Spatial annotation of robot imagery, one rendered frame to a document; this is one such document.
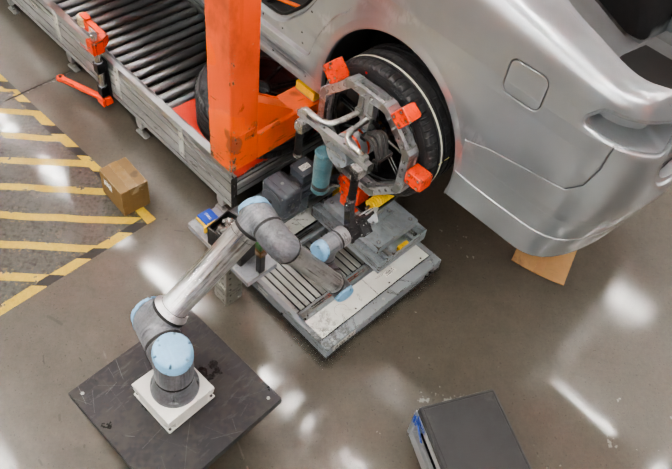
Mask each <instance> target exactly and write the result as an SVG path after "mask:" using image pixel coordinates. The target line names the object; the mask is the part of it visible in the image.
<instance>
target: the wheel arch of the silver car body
mask: <svg viewBox="0 0 672 469"><path fill-rule="evenodd" d="M384 43H395V44H400V45H403V46H406V47H409V48H411V47H410V46H409V45H408V44H407V43H405V42H404V41H403V40H401V39H400V38H398V37H397V36H395V35H393V34H391V33H389V32H387V31H384V30H381V29H378V28H372V27H360V28H355V29H352V30H349V31H347V32H345V33H344V34H342V35H341V36H340V37H339V38H337V40H336V41H335V42H334V43H333V44H332V46H331V47H330V49H329V50H328V52H327V54H326V57H325V59H324V62H323V65H324V64H325V63H327V62H329V61H331V60H333V59H336V58H338V57H341V56H342V57H343V59H344V61H347V60H349V59H351V58H353V57H355V56H357V55H359V54H360V53H362V52H364V51H366V50H368V49H370V48H372V47H374V46H376V45H379V44H384ZM411 49H412V48H411ZM412 50H413V49H412ZM413 51H414V50H413ZM414 52H415V53H416V51H414ZM416 54H417V53H416ZM417 55H418V54H417ZM418 56H419V55H418ZM419 57H420V56H419ZM420 59H421V60H422V61H423V62H424V60H423V59H422V58H421V57H420ZM424 63H425V62H424ZM425 65H426V66H427V64H426V63H425ZM427 67H428V66H427ZM428 69H429V70H430V68H429V67H428ZM430 72H431V73H432V71H431V70H430ZM432 75H433V76H434V74H433V73H432ZM434 78H435V76H434ZM327 80H328V79H327V77H326V74H325V72H324V70H323V68H322V70H321V75H320V88H321V87H323V86H325V85H326V83H327ZM435 80H436V81H437V79H436V78H435ZM437 83H438V81H437ZM438 85H439V83H438ZM439 87H440V85H439ZM440 89H441V87H440ZM441 91H442V89H441ZM442 93H443V91H442ZM443 96H444V98H445V95H444V93H443ZM445 101H446V103H447V100H446V98H445ZM447 106H448V103H447ZM448 109H449V106H448ZM449 112H450V109H449ZM450 116H451V120H452V125H453V130H454V138H455V160H454V167H453V171H452V175H451V178H450V181H449V183H448V185H447V187H446V188H445V190H444V194H445V192H446V191H447V189H448V187H449V185H450V183H451V181H452V178H453V174H454V171H455V164H456V136H455V129H454V124H453V119H452V115H451V112H450Z"/></svg>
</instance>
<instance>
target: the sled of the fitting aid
mask: <svg viewBox="0 0 672 469"><path fill-rule="evenodd" d="M338 192H340V187H339V188H337V189H336V190H334V191H333V192H332V193H331V194H329V195H328V196H326V197H325V198H323V199H322V200H320V201H319V202H317V203H315V204H314V205H312V212H311V215H312V216H313V217H314V218H315V219H317V220H318V221H319V222H320V223H321V224H322V225H323V226H324V227H326V228H327V229H328V230H329V231H331V230H333V229H334V228H336V227H337V226H343V225H344V224H342V223H341V222H340V221H339V220H338V219H337V218H336V217H334V216H333V215H332V214H331V213H330V212H329V211H327V210H326V209H325V208H324V207H323V206H324V201H326V200H327V199H329V198H330V197H332V196H333V195H335V194H336V193H338ZM426 231H427V229H426V228H424V227H423V226H422V225H421V224H420V223H418V222H417V225H416V226H415V227H413V228H412V229H410V230H409V231H408V232H406V233H405V234H404V235H402V236H401V237H400V238H398V239H397V240H396V241H394V242H393V243H392V244H390V245H389V246H387V247H386V248H385V249H383V250H382V251H381V252H379V253H378V254H377V253H376V252H375V251H373V250H372V249H371V248H370V247H369V246H368V245H367V244H365V243H364V242H363V241H362V240H361V239H360V238H358V239H357V240H355V243H353V244H351V243H350V244H348V245H347V247H348V248H349V249H350V250H351V251H353V252H354V253H355V254H356V255H357V256H358V257H359V258H361V259H362V260H363V261H364V262H365V263H366V264H367V265H368V266H370V267H371V268H372V269H373V270H374V271H375V272H376V273H377V274H378V273H379V272H381V271H382V270H383V269H385V268H386V267H387V266H389V265H390V264H391V263H392V262H394V261H395V260H396V259H398V258H399V257H400V256H402V255H403V254H404V253H406V252H407V251H408V250H410V249H411V248H412V247H414V246H415V245H416V244H417V243H419V242H420V241H421V240H423V239H424V237H425V234H426Z"/></svg>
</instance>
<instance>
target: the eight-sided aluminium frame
mask: <svg viewBox="0 0 672 469"><path fill-rule="evenodd" d="M350 88H352V89H353V90H354V91H356V92H357V93H358V94H361V95H362V96H363V97H364V98H365V99H366V100H368V101H369V102H371V103H372V104H374V106H376V107H377V108H378V109H380V110H381V111H382V112H383V113H384V114H385V117H386V119H387V121H388V124H389V126H390V128H391V131H392V133H393V135H394V137H395V140H396V142H397V144H398V147H399V149H400V151H401V154H402V156H401V160H400V164H399V168H398V172H397V176H396V180H393V181H384V182H376V181H375V180H374V179H372V178H371V177H370V176H369V175H366V176H364V177H363V178H361V179H359V184H358V187H359V188H360V189H362V190H363V191H364V193H366V194H368V195H369V196H374V195H386V194H397V193H401V192H403V191H404V190H406V189H407V188H408V187H409V185H408V184H406V183H405V182H404V178H405V174H406V171H407V170H408V169H409V168H411V167H412V166H414V165H415V164H416V160H417V157H418V156H419V155H418V153H419V150H418V147H417V144H416V143H415V140H414V138H413V136H412V133H411V131H410V129H409V126H408V125H406V126H404V127H402V128H401V129H398V128H397V126H396V124H395V123H394V121H393V119H392V117H391V114H392V113H393V112H395V111H397V110H398V109H400V108H401V106H400V105H399V103H398V101H396V100H395V99H394V97H393V98H392V97H391V96H390V95H388V94H387V93H386V92H384V91H383V90H382V89H380V88H379V87H377V86H376V85H375V84H373V83H372V82H371V81H369V80H368V79H367V78H365V76H363V75H361V74H360V73H359V74H354V75H352V76H349V77H347V78H345V79H343V80H342V81H340V82H337V83H334V84H330V83H329V84H327V85H325V86H323V87H321V88H320V92H319V94H320V95H319V104H318V113H317V115H318V116H320V117H321V118H324V119H327V120H332V114H333V106H334V99H335V93H337V92H340V91H343V90H347V89H350ZM353 164H354V163H353ZM353 164H349V165H347V166H346V167H344V168H340V167H337V166H336V165H334V166H335V167H336V169H337V170H338V171H339V172H342V173H343V174H344V175H345V176H346V177H347V178H348V179H350V180H351V175H350V174H349V172H350V167H351V165H353Z"/></svg>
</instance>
